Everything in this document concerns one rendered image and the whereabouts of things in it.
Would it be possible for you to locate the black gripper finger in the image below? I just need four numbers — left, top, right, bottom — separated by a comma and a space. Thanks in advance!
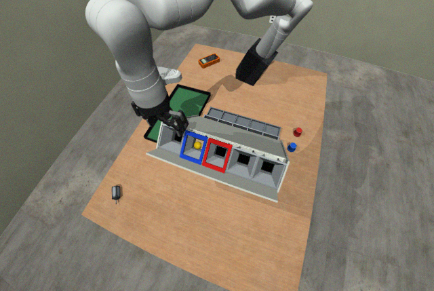
156, 110, 189, 137
131, 101, 155, 127

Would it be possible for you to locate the red square frame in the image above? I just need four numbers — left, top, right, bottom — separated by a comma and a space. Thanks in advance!
202, 138, 233, 173

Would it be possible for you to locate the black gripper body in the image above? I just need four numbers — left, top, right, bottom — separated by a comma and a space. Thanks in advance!
136, 93, 173, 120

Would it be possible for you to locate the red plug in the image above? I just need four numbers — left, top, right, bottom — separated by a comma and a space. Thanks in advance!
294, 128, 302, 137

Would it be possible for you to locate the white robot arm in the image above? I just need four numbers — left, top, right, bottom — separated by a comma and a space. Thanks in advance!
85, 0, 313, 109

